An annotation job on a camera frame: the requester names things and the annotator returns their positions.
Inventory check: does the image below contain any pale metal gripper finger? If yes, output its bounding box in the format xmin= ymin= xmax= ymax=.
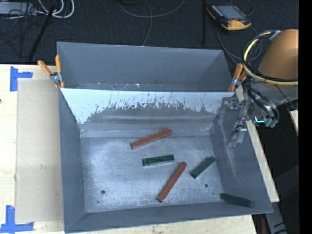
xmin=228 ymin=125 xmax=248 ymax=148
xmin=215 ymin=98 xmax=240 ymax=122

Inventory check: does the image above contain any dark green flat block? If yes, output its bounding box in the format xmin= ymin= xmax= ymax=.
xmin=220 ymin=193 xmax=255 ymax=208
xmin=142 ymin=154 xmax=176 ymax=167
xmin=190 ymin=156 xmax=216 ymax=179

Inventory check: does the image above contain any red-brown flat block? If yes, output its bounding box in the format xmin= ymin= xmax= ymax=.
xmin=156 ymin=161 xmax=188 ymax=203
xmin=130 ymin=128 xmax=173 ymax=150

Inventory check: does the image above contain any grey metal bin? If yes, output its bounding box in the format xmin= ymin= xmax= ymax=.
xmin=56 ymin=41 xmax=274 ymax=234

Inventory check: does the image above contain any pale flat board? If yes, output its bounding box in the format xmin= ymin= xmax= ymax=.
xmin=14 ymin=78 xmax=64 ymax=224

